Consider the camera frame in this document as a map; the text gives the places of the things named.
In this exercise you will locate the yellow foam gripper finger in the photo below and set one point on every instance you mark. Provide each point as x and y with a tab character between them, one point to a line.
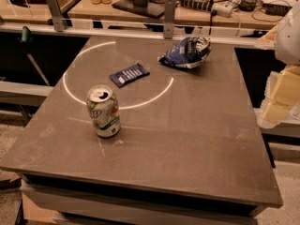
282	92

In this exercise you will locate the blue chip bag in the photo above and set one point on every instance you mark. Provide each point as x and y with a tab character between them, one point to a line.
188	53

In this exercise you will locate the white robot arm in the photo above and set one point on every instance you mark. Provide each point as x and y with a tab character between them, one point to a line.
287	44

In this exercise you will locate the white power adapter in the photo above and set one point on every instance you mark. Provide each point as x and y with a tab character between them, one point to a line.
223	10

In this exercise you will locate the black power strip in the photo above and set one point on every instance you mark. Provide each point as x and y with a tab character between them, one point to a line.
203	5

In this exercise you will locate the dark blue snack bar wrapper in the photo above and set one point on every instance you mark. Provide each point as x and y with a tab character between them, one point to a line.
129	75

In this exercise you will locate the black monitor stand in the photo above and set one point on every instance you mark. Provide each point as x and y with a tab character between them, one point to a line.
141	7

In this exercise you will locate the green white soda can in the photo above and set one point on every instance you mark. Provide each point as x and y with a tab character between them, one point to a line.
103	109

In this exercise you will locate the right metal bracket post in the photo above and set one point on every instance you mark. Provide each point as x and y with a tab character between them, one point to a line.
169	18

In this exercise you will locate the metal bracket post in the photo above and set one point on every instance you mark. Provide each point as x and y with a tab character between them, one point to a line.
58	22
169	18

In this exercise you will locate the left metal bracket post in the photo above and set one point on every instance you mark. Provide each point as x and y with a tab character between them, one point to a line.
58	22

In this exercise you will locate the green handled tool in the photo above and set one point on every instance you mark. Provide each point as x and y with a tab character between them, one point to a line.
24	41

